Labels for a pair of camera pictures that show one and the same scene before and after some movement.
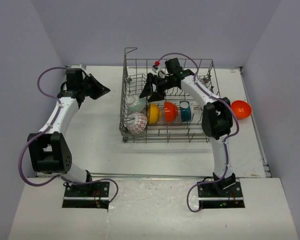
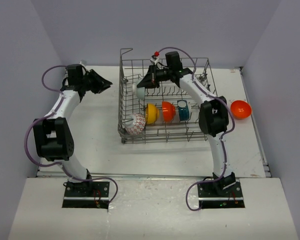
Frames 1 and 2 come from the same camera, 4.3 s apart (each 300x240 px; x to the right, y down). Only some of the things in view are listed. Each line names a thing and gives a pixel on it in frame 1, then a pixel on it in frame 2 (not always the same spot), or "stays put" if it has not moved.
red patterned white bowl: [136, 122] stays put
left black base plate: [99, 190] stays put
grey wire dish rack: [176, 117] stays put
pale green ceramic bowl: [135, 104] to [139, 92]
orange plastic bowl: [241, 109] stays put
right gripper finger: [156, 96] to [148, 83]
